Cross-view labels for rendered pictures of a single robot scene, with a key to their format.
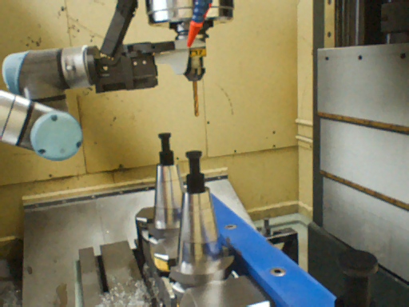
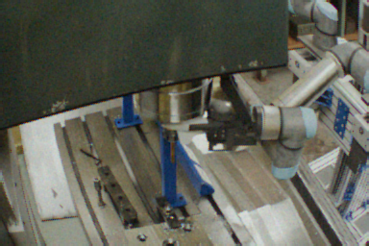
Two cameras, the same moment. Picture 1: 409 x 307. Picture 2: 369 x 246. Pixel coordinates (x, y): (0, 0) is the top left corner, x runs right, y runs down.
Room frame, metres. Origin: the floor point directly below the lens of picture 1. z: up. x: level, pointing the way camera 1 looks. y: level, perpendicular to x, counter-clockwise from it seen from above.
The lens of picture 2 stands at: (1.68, -0.02, 2.11)
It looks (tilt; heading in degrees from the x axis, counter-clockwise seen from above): 38 degrees down; 176
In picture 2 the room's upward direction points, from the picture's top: 1 degrees clockwise
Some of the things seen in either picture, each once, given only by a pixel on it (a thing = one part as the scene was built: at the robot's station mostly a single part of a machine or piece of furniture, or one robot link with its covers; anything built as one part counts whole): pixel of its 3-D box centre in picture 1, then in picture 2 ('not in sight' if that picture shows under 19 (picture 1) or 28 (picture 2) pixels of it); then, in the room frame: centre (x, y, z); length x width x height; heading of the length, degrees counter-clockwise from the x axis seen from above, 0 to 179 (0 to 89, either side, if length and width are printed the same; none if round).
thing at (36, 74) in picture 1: (39, 73); (296, 124); (0.78, 0.30, 1.40); 0.11 x 0.08 x 0.09; 90
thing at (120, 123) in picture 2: not in sight; (126, 88); (0.11, -0.13, 1.05); 0.10 x 0.05 x 0.30; 108
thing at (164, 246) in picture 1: (184, 246); not in sight; (0.41, 0.03, 1.21); 0.07 x 0.05 x 0.01; 108
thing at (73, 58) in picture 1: (81, 66); (267, 121); (0.78, 0.22, 1.41); 0.08 x 0.05 x 0.08; 0
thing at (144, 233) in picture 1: (146, 237); not in sight; (0.98, 0.16, 0.97); 0.13 x 0.03 x 0.15; 18
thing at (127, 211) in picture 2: not in sight; (117, 198); (0.55, -0.16, 0.93); 0.26 x 0.05 x 0.06; 23
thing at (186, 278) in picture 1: (200, 269); not in sight; (0.36, 0.01, 1.21); 0.06 x 0.06 x 0.03
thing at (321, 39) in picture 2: not in sight; (326, 36); (-0.09, 0.73, 1.21); 0.15 x 0.15 x 0.10
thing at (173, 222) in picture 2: not in sight; (167, 217); (0.67, 0.00, 0.97); 0.13 x 0.03 x 0.15; 18
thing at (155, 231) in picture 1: (172, 228); not in sight; (0.46, 0.04, 1.21); 0.06 x 0.06 x 0.03
